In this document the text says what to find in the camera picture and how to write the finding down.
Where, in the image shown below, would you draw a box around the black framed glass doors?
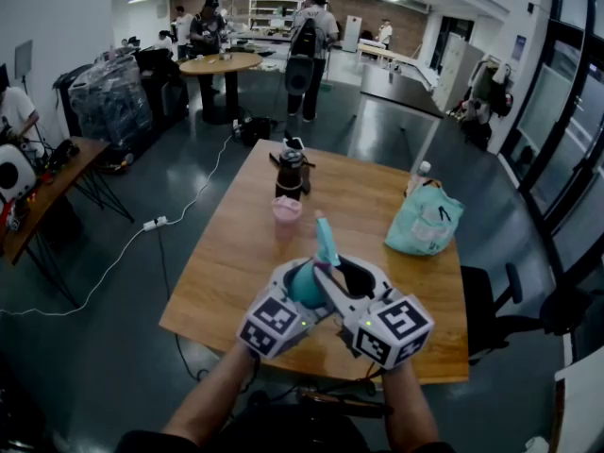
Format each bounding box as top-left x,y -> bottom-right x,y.
499,0 -> 604,277

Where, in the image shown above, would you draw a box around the black bag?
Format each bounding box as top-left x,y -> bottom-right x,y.
240,116 -> 273,146

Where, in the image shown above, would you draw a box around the teal plastic bag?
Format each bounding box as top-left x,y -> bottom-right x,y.
384,179 -> 466,258

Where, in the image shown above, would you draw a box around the person's left forearm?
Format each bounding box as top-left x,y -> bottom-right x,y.
162,342 -> 259,447

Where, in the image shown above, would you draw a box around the plastic-wrapped black stack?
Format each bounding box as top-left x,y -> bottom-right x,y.
68,54 -> 155,150

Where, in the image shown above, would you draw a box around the teal spray bottle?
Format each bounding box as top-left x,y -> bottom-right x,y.
287,260 -> 329,309

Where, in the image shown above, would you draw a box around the light wooden table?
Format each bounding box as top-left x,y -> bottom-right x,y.
357,42 -> 411,65

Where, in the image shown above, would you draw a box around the large black table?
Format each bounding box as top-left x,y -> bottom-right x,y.
359,63 -> 445,159

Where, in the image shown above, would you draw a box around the dark thermos bottle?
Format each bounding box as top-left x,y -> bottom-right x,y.
268,132 -> 313,196

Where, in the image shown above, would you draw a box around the teal and pink spray nozzle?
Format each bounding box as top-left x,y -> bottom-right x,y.
313,209 -> 342,269

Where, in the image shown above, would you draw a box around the white shelving unit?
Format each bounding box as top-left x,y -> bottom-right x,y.
248,0 -> 306,30

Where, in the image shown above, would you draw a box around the person's dark clothing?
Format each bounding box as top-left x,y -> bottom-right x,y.
115,412 -> 457,453

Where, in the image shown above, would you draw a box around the person's right forearm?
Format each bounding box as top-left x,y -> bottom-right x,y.
380,361 -> 440,447

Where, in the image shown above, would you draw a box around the tall white appliance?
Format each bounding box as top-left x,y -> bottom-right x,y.
342,15 -> 362,54

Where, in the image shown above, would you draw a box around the grey panel on stand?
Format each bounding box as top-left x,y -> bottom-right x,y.
13,39 -> 34,80

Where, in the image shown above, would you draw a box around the small black pouch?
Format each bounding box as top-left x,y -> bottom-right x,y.
46,138 -> 81,172

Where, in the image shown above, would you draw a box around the black floor cable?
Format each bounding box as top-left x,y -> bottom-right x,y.
155,228 -> 209,381

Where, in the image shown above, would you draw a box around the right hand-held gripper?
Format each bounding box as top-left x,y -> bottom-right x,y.
313,253 -> 435,371

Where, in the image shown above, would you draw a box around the white case with black circle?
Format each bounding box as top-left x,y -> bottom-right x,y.
0,143 -> 38,202

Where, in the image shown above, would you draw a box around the white desk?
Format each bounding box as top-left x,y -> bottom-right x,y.
554,354 -> 604,453

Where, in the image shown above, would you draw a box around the black cabinet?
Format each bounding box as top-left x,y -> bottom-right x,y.
134,49 -> 190,122

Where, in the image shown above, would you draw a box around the black office chair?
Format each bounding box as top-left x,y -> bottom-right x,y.
460,261 -> 596,365

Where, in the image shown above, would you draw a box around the pink plastic cup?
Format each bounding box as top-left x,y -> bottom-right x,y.
271,194 -> 303,240

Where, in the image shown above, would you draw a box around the wooden desk with black legs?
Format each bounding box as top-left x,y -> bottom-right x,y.
0,136 -> 136,309

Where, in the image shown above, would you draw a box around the coat rack with clothes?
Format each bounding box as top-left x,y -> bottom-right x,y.
455,54 -> 515,153

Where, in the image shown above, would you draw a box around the white power cable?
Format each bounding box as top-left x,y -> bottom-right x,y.
0,134 -> 235,318

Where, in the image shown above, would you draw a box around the round wooden table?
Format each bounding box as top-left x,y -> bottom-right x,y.
178,52 -> 263,125

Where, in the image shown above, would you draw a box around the white locker cabinet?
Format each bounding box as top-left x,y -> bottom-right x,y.
431,31 -> 473,112

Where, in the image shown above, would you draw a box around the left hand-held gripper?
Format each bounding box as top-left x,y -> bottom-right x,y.
236,257 -> 338,361

